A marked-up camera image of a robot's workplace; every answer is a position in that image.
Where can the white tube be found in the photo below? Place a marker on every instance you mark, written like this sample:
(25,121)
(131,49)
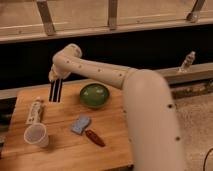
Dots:
(35,111)

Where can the small white figurine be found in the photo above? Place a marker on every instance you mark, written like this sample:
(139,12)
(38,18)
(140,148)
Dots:
(188,61)

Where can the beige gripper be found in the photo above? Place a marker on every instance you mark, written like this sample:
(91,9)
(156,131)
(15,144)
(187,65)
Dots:
(57,73)

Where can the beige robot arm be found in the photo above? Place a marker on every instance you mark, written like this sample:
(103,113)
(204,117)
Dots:
(153,127)

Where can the metal bracket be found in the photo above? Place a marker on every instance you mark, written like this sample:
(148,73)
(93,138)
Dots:
(193,15)
(46,17)
(112,14)

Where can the blue sponge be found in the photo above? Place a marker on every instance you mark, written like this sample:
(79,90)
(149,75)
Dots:
(80,124)

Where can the wooden board table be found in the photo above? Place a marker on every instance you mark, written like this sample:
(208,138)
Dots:
(67,151)

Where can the left metal bracket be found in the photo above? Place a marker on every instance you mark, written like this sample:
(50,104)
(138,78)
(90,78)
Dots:
(46,17)

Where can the middle metal bracket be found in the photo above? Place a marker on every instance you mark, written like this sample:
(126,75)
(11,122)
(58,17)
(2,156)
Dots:
(112,14)

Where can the right metal bracket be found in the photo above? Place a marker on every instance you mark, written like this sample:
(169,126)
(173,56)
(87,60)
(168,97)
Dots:
(193,15)

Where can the green bowl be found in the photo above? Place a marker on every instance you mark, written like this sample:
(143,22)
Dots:
(94,95)

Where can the dark red oblong object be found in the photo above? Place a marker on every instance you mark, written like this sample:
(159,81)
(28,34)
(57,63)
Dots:
(94,138)

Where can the black white striped eraser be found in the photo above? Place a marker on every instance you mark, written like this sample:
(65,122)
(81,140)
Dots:
(55,90)

